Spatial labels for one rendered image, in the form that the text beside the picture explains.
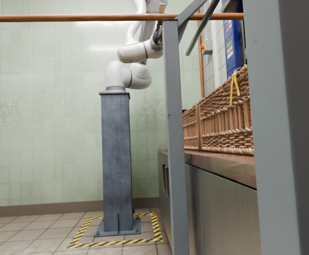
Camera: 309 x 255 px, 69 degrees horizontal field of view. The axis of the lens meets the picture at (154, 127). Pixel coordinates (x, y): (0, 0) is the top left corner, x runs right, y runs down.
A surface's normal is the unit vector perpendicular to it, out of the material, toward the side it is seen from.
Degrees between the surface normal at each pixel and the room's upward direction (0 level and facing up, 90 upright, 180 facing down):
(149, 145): 90
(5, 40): 90
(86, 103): 90
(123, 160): 90
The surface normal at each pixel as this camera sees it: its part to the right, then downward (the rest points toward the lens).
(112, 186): 0.07, -0.08
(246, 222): -1.00, 0.04
